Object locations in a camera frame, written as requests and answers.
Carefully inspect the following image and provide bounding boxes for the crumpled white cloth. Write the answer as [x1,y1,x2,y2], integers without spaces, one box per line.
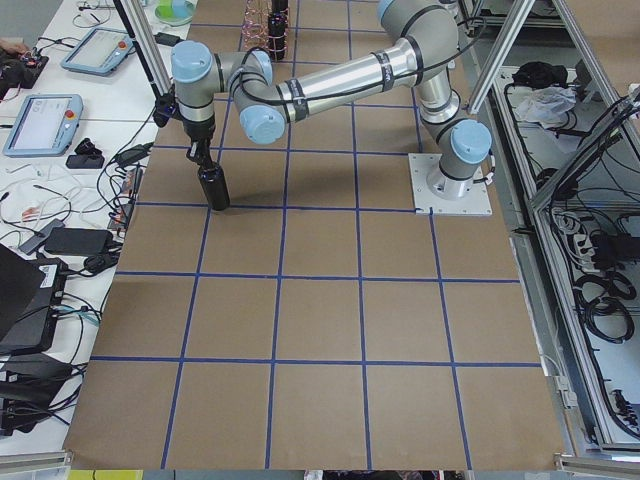
[514,86,577,129]

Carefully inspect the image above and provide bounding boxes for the black power brick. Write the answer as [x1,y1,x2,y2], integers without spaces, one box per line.
[44,227,112,256]

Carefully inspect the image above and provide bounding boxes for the upper teach pendant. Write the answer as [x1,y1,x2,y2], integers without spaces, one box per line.
[61,27,134,76]

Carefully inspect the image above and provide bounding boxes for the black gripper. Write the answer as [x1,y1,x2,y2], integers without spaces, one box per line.
[182,118,215,168]

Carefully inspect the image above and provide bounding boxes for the dark bottle in basket right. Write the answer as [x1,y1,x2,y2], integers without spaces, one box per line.
[267,0,289,61]

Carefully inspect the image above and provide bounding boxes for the copper wire wine basket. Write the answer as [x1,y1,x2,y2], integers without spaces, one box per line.
[242,0,272,56]

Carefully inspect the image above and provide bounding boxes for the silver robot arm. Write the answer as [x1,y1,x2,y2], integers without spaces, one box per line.
[171,1,492,182]

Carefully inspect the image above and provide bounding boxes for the green plate with cups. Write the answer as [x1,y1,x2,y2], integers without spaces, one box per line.
[154,0,196,27]

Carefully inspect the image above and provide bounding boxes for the aluminium frame rack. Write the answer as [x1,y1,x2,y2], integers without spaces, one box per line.
[460,1,639,479]

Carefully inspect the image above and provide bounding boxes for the teach pendant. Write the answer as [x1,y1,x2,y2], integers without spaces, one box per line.
[2,94,84,158]
[61,27,134,76]

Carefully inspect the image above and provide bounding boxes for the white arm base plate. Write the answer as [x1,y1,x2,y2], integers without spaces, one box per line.
[408,153,493,217]

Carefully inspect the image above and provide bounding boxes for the lower teach pendant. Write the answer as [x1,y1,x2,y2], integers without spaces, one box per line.
[2,94,84,158]

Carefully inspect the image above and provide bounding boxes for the dark glass wine bottle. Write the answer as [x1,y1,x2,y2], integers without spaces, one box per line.
[198,163,230,211]

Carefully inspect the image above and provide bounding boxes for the black camera pole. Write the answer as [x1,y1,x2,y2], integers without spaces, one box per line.
[114,0,176,128]

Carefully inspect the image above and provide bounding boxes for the black laptop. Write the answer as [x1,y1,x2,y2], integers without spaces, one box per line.
[1,246,67,356]

